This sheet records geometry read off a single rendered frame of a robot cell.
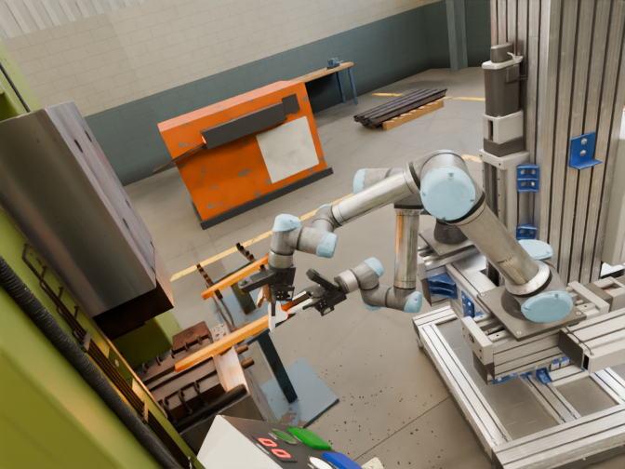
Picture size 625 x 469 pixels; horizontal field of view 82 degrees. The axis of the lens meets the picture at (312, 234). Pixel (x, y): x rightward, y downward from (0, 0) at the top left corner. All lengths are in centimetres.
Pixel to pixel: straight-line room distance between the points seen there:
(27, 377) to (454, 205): 84
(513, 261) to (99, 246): 95
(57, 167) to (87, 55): 775
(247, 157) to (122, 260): 386
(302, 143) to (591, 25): 388
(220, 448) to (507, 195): 110
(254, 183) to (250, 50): 458
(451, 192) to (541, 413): 120
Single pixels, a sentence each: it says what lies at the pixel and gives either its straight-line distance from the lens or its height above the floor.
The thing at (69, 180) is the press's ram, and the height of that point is 164.
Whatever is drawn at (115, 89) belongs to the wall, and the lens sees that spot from 848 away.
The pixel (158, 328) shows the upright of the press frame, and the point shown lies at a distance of 142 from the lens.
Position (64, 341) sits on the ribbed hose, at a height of 144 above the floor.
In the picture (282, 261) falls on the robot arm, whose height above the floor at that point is 120.
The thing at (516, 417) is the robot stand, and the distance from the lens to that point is 184.
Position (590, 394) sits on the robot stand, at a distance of 196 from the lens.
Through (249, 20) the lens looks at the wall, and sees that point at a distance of 884.
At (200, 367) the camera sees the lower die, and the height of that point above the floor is 99.
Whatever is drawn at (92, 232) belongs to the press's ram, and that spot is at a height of 154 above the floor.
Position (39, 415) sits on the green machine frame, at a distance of 70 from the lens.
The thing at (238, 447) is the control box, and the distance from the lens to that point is 72.
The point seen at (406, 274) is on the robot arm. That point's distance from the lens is 124.
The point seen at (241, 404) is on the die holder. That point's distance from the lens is 117.
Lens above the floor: 176
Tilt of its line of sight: 29 degrees down
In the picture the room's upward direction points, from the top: 18 degrees counter-clockwise
